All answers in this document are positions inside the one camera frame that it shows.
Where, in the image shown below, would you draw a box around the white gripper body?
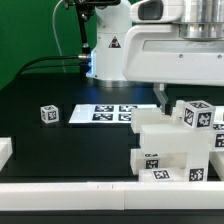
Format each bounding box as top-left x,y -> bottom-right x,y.
122,24 -> 224,86

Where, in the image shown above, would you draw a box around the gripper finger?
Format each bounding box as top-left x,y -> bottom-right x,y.
153,83 -> 172,115

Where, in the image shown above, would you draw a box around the white chair seat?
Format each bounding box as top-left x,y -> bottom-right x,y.
133,99 -> 224,183

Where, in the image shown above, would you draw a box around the white chair back frame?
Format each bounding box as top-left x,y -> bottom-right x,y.
131,100 -> 224,153

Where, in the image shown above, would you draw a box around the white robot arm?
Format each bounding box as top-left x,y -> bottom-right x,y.
87,0 -> 224,104

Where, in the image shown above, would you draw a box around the white tag base sheet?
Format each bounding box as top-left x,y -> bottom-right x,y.
69,104 -> 156,124

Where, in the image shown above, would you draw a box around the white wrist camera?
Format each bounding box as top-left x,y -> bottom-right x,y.
130,0 -> 184,23

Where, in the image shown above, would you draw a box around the white right wall block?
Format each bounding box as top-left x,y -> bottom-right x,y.
210,152 -> 224,182

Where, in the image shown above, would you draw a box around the white wall block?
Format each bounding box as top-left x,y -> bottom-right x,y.
210,152 -> 224,182
0,138 -> 13,171

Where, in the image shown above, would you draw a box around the grey thin cable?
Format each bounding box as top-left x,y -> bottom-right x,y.
52,0 -> 67,74

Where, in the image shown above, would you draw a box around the black cables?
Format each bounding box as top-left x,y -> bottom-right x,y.
14,54 -> 92,78

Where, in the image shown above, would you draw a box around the white left wall block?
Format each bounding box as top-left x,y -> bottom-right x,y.
0,138 -> 13,171

